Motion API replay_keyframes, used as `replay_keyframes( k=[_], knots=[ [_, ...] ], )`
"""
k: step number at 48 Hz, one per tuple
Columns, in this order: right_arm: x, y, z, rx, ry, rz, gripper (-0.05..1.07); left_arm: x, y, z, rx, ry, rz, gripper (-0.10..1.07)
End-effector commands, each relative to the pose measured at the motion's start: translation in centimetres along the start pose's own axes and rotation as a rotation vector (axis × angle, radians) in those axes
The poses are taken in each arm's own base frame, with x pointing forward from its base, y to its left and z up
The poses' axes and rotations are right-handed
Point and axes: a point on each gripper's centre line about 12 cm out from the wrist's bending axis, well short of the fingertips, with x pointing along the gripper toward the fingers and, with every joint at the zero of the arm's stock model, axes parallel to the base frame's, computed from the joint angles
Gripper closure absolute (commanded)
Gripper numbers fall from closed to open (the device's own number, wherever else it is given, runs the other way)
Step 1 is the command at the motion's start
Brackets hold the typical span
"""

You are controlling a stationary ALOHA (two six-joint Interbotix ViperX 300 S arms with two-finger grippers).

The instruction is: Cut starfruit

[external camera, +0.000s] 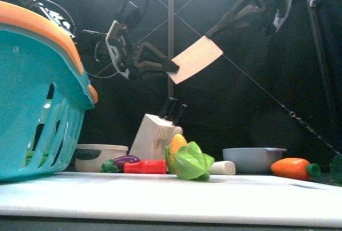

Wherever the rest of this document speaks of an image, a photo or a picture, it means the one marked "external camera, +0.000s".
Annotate grey toy pot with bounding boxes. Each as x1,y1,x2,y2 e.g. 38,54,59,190
222,146,289,175

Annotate purple toy eggplant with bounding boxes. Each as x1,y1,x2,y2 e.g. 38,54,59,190
101,154,142,173

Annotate green toy inside basket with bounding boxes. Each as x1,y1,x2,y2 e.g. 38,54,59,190
23,148,38,164

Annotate white bowl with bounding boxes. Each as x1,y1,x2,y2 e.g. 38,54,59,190
74,143,130,173

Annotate yellow toy corn cob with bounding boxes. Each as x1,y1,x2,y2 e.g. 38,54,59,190
165,133,190,173

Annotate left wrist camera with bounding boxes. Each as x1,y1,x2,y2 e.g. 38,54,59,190
117,0,145,27

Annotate red toy pepper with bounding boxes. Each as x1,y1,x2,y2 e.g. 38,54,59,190
123,159,169,175

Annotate grey vertical frame pole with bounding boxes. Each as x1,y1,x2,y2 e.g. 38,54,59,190
166,0,177,99

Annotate green toy lettuce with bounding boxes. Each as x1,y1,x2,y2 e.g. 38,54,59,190
171,141,217,181

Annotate white knife block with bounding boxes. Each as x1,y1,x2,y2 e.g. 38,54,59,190
129,113,185,161

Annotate white cutting board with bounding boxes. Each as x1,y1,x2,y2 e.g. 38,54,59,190
0,171,342,229

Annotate teal plastic basket orange rim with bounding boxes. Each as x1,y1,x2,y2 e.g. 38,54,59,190
0,0,99,183

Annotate white toy cylinder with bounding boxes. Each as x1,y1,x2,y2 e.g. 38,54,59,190
209,160,237,176

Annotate black knife handle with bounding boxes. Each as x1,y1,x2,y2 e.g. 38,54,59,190
166,99,182,122
158,96,177,119
173,103,189,126

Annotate orange toy carrot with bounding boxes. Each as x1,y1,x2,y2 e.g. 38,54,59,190
270,157,322,181

